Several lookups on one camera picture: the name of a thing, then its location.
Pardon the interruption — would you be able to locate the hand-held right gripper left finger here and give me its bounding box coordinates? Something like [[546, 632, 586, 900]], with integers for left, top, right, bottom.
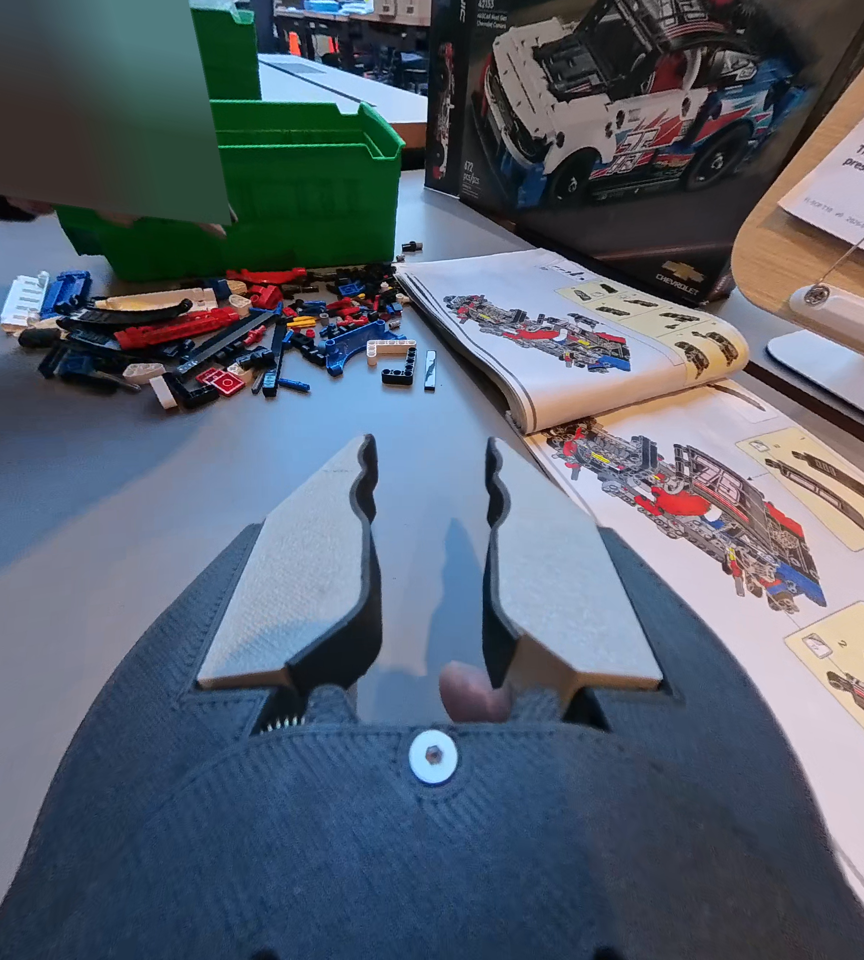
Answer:
[[196, 433, 385, 691]]

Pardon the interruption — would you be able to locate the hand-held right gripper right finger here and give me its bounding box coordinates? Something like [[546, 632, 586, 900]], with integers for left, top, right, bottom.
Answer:
[[481, 437, 664, 710]]

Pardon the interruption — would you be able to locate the pile of small toy bricks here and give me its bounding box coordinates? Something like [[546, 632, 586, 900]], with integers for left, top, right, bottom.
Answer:
[[0, 258, 440, 412]]

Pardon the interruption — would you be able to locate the open building instruction booklet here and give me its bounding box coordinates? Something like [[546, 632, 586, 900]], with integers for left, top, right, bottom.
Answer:
[[394, 249, 864, 957]]

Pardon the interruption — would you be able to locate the large green plastic bin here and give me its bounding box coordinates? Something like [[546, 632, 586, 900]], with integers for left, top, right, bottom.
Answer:
[[55, 99, 406, 285]]

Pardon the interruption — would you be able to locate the white board clip bar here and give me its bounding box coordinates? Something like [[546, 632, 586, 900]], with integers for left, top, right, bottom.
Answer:
[[788, 283, 864, 369]]

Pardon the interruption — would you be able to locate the wooden document board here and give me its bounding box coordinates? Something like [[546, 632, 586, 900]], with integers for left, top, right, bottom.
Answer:
[[732, 22, 864, 354]]

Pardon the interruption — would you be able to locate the toy race car box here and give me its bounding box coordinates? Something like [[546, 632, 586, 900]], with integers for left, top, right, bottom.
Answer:
[[424, 0, 864, 305]]

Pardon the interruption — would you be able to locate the white background table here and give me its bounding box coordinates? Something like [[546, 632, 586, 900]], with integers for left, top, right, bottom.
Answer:
[[259, 54, 427, 147]]

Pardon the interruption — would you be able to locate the blue curved toy frame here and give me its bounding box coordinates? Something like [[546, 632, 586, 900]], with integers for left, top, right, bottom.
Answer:
[[323, 318, 406, 378]]

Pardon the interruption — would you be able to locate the grey stand base plate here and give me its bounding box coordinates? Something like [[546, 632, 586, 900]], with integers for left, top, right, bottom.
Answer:
[[767, 330, 864, 440]]

